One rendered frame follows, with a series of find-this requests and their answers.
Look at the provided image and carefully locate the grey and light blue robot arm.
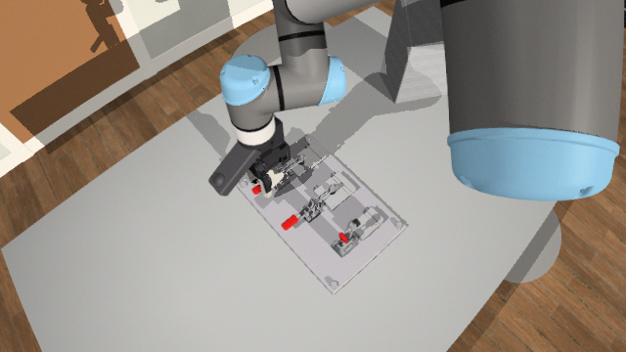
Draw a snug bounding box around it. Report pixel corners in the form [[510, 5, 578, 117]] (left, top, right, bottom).
[[220, 0, 624, 201]]

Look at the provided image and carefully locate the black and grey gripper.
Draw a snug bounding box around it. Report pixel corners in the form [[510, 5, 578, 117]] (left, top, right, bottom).
[[238, 114, 291, 198]]

